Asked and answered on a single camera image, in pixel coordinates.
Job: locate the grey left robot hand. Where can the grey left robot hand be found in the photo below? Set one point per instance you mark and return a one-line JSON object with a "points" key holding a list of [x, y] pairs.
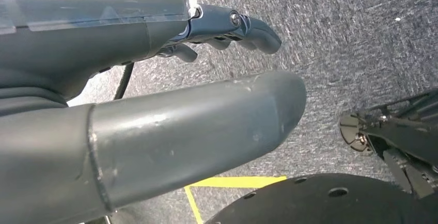
{"points": [[171, 130]]}

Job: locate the black robot foot plate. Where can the black robot foot plate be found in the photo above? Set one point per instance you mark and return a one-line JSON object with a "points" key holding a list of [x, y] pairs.
{"points": [[308, 205]]}

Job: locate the yellow floor tape square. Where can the yellow floor tape square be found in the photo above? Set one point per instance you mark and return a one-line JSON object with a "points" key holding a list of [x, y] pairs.
{"points": [[236, 182]]}

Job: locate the black robot leg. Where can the black robot leg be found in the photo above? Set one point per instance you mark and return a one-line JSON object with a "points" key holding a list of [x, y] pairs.
{"points": [[403, 137]]}

